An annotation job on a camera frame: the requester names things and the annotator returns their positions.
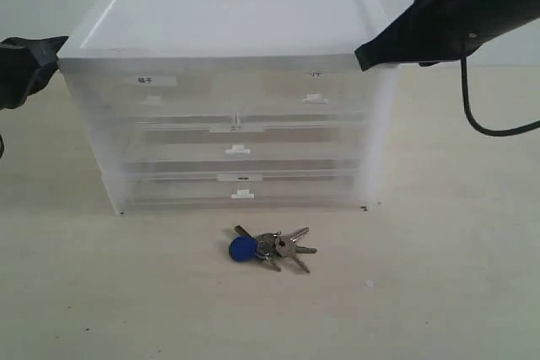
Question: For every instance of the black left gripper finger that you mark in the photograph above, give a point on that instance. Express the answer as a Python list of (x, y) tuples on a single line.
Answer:
[(27, 67)]

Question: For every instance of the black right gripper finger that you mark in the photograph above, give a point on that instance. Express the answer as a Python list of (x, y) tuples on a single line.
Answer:
[(428, 32)]

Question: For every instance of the small drawer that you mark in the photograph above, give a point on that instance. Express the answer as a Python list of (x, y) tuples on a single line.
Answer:
[(161, 96), (279, 93)]

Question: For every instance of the key bunch with blue tag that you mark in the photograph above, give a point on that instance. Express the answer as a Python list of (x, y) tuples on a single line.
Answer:
[(269, 247)]

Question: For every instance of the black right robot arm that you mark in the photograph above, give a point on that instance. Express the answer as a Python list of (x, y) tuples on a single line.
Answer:
[(486, 20)]

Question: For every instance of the white translucent drawer cabinet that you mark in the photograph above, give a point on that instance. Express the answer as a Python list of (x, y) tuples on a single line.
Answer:
[(223, 39)]

